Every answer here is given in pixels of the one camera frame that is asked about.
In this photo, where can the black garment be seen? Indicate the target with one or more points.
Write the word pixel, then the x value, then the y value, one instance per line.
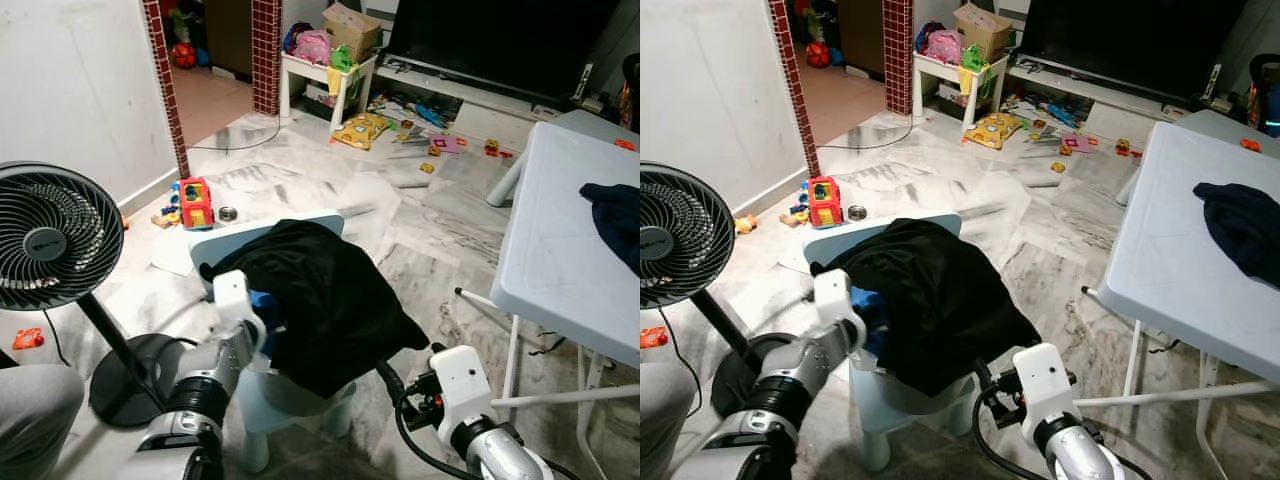
pixel 930 300
pixel 320 300

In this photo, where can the navy blue garment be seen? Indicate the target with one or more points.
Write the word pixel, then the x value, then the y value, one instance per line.
pixel 615 225
pixel 1245 225

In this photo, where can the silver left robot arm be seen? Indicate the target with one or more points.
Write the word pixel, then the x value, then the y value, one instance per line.
pixel 205 385
pixel 800 385

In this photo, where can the pale blue folding table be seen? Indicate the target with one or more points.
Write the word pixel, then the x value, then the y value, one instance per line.
pixel 1170 260
pixel 560 240

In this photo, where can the pale blue plastic stool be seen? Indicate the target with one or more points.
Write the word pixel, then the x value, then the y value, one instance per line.
pixel 230 240
pixel 850 240

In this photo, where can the small metal bowl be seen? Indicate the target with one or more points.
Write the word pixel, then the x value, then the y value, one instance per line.
pixel 228 213
pixel 857 212

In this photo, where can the small orange toy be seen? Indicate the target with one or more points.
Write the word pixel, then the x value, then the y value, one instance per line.
pixel 28 339
pixel 653 337

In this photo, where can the pink toy board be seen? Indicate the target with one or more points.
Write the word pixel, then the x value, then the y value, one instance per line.
pixel 1078 143
pixel 448 145

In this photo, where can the red plastic toy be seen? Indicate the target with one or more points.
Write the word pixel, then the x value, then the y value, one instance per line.
pixel 195 203
pixel 824 202

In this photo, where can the black standing fan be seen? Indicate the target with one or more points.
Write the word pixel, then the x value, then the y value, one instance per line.
pixel 55 235
pixel 680 235

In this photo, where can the white television bench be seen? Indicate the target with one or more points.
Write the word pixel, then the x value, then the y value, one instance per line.
pixel 1070 85
pixel 440 85

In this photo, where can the white side table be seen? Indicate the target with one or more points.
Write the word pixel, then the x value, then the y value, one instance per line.
pixel 300 68
pixel 930 68

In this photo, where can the green bag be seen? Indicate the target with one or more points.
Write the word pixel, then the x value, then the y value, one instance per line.
pixel 974 60
pixel 343 60

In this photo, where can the pink bag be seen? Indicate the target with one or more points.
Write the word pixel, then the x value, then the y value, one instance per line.
pixel 312 47
pixel 942 47

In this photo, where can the black television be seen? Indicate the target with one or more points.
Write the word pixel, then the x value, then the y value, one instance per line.
pixel 1130 45
pixel 500 45

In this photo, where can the brown cardboard box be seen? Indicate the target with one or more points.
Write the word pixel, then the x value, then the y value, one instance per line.
pixel 352 30
pixel 985 30

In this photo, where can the red ball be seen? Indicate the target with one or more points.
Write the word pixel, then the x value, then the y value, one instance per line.
pixel 818 55
pixel 184 55

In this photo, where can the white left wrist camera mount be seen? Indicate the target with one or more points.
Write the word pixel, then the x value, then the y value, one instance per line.
pixel 232 300
pixel 835 300

